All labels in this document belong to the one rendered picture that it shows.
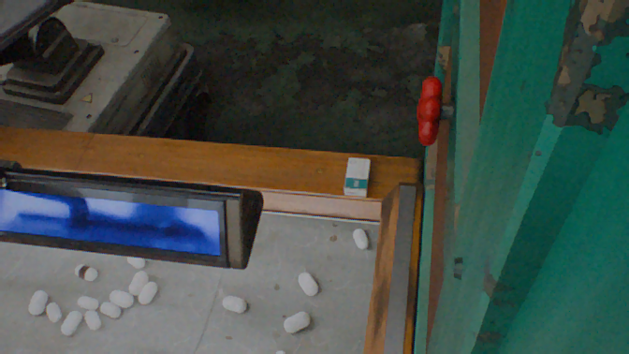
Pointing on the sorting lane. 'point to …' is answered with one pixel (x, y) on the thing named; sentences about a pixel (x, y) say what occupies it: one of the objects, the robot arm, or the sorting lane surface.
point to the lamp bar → (130, 216)
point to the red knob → (431, 110)
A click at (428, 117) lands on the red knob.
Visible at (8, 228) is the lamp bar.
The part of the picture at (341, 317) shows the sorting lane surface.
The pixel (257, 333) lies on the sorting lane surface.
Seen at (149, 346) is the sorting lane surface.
